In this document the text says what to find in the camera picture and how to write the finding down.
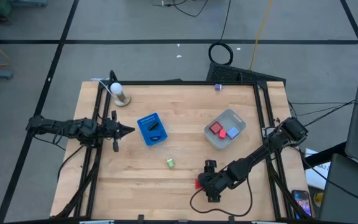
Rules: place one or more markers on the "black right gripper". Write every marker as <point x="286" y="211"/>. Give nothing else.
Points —
<point x="217" y="183"/>

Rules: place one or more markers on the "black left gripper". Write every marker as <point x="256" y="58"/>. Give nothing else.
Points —
<point x="115" y="130"/>

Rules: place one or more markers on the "red wall charger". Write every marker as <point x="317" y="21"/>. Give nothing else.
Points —
<point x="197" y="184"/>

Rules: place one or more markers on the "green and white wall charger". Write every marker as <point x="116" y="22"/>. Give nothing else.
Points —
<point x="170" y="163"/>

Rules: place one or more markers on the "red square block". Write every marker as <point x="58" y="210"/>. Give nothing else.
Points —
<point x="216" y="127"/>

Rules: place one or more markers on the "lavender cube charger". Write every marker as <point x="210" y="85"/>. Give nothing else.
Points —
<point x="233" y="132"/>

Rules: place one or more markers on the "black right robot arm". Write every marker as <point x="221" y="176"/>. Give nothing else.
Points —
<point x="259" y="152"/>

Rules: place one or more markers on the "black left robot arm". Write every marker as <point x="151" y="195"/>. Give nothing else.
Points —
<point x="64" y="128"/>

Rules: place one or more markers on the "blue slotted plastic basket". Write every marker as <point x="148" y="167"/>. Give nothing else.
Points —
<point x="145" y="137"/>

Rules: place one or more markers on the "white light bulb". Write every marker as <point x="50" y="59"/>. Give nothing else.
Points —
<point x="116" y="88"/>

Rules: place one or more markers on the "black smartphone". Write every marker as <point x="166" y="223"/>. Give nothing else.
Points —
<point x="302" y="203"/>

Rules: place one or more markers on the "white paper sheet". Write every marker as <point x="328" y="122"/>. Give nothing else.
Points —
<point x="315" y="177"/>

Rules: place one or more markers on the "black floor mat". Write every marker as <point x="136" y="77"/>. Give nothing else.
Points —
<point x="244" y="74"/>

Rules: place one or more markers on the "black frame clamp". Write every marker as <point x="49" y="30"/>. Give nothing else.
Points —
<point x="113" y="76"/>

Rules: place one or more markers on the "black table frame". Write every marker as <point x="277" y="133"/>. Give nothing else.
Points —
<point x="182" y="83"/>

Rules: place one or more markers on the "purple and white wall charger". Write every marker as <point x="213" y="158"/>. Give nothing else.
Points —
<point x="218" y="87"/>

